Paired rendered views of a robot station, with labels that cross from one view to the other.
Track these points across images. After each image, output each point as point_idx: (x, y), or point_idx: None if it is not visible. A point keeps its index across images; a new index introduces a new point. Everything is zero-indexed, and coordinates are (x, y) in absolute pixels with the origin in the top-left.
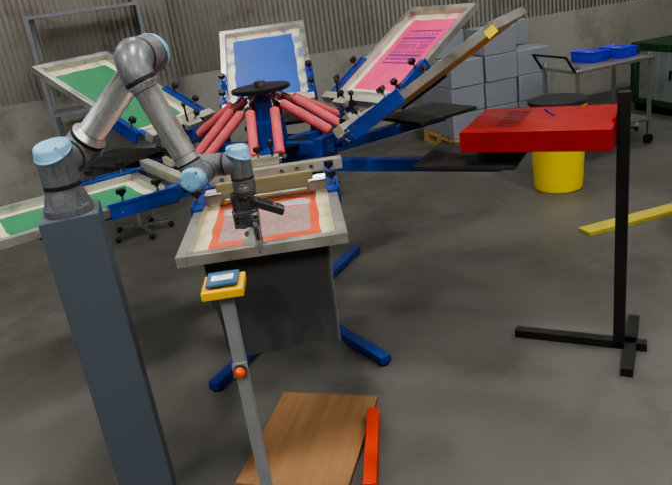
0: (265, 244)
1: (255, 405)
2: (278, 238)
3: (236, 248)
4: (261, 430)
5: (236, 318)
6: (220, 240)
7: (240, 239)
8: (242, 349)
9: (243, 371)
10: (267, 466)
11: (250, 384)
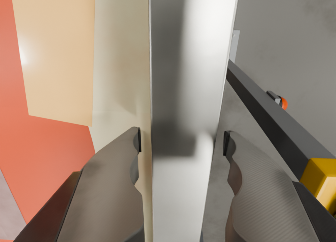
0: (213, 121)
1: (243, 76)
2: (0, 34)
3: (192, 232)
4: (229, 66)
5: (318, 141)
6: (9, 236)
7: (4, 189)
8: (284, 110)
9: (286, 101)
10: (229, 59)
11: (257, 86)
